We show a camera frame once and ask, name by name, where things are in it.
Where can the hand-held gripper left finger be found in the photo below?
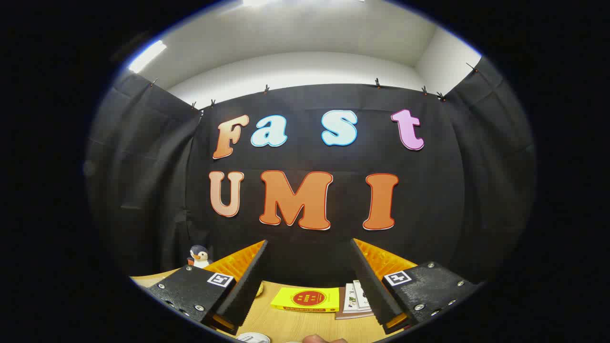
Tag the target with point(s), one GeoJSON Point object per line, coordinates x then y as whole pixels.
{"type": "Point", "coordinates": [248, 286]}

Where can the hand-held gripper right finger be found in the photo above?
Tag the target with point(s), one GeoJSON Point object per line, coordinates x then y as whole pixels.
{"type": "Point", "coordinates": [371, 286]}

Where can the white canvas shoe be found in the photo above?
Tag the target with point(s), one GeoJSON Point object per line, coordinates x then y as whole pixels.
{"type": "Point", "coordinates": [252, 338]}

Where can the yellow round plush toy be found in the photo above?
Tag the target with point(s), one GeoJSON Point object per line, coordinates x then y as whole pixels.
{"type": "Point", "coordinates": [260, 288]}

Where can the thick brown cover book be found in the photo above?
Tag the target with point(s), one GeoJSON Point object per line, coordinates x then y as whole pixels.
{"type": "Point", "coordinates": [339, 305]}

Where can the penguin plush toy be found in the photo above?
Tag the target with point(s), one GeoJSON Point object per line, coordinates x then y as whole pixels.
{"type": "Point", "coordinates": [200, 257]}

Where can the yellow book with red circle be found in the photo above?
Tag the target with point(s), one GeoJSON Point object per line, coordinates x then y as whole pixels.
{"type": "Point", "coordinates": [305, 300]}

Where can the ceiling light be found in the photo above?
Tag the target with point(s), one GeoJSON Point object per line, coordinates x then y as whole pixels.
{"type": "Point", "coordinates": [256, 2]}
{"type": "Point", "coordinates": [147, 56]}

